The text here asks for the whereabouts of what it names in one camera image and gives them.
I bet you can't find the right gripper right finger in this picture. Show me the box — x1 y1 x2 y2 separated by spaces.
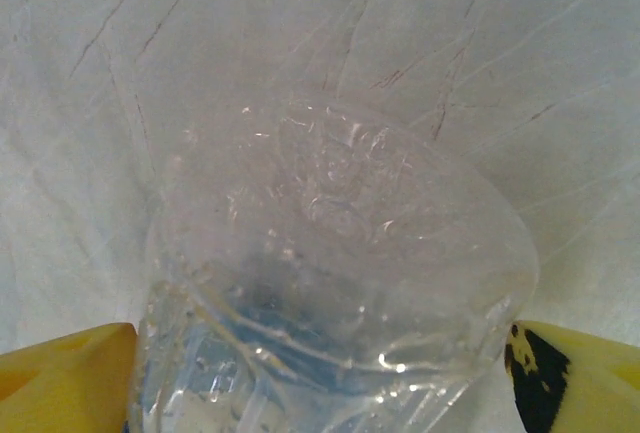
503 320 640 433

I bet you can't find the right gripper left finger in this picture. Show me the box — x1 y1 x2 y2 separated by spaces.
0 321 139 433

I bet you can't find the small clear bottle blue label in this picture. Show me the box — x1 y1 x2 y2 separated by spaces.
122 92 541 433

